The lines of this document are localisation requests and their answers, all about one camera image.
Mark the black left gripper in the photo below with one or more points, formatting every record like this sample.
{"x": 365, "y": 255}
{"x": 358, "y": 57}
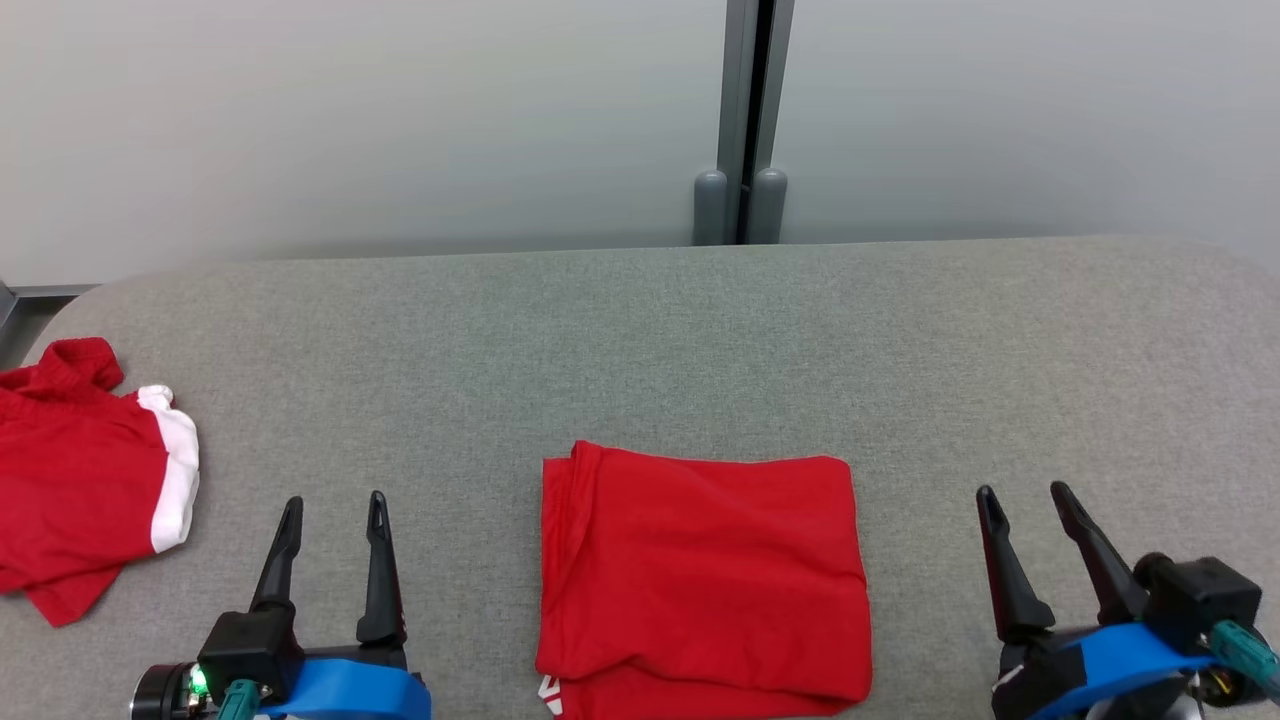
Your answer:
{"x": 250, "y": 640}

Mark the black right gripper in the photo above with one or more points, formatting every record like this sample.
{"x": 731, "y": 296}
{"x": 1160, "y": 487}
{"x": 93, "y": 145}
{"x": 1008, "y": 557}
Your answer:
{"x": 1030, "y": 680}

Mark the red shorts with white trim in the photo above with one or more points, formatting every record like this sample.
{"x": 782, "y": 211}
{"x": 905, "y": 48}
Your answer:
{"x": 80, "y": 480}

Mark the red jersey with white sleeves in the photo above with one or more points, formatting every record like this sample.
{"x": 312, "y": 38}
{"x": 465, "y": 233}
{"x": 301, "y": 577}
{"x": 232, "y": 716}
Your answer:
{"x": 700, "y": 570}

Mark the grey framed dark panel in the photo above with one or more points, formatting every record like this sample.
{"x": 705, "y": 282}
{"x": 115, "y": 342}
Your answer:
{"x": 5, "y": 305}

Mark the grey partition post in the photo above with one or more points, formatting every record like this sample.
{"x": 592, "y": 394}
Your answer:
{"x": 745, "y": 110}

